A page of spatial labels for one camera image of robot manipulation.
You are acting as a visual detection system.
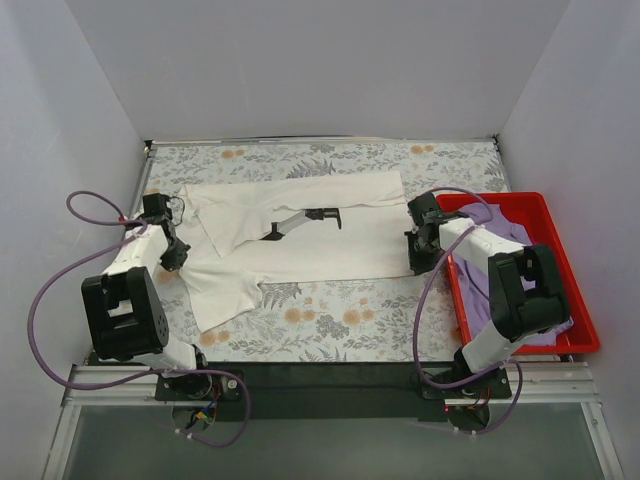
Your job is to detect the white t shirt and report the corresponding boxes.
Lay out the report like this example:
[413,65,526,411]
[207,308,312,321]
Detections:
[178,171,412,331]

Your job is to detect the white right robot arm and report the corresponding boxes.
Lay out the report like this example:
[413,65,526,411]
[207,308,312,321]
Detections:
[405,188,570,398]

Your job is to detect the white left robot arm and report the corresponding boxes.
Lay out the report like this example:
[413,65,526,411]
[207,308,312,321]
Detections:
[81,193,213,400]

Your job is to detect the purple t shirt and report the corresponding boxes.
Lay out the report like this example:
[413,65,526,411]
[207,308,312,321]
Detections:
[441,202,573,354]

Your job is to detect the floral patterned table mat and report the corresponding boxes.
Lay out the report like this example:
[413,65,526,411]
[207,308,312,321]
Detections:
[144,140,509,362]

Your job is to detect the red plastic bin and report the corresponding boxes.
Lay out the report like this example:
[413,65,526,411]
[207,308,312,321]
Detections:
[435,191,601,356]

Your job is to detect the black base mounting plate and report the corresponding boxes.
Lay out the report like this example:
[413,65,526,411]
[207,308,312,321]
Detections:
[154,360,511,424]

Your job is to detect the aluminium table frame rail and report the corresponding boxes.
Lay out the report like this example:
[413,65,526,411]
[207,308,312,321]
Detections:
[42,364,166,480]

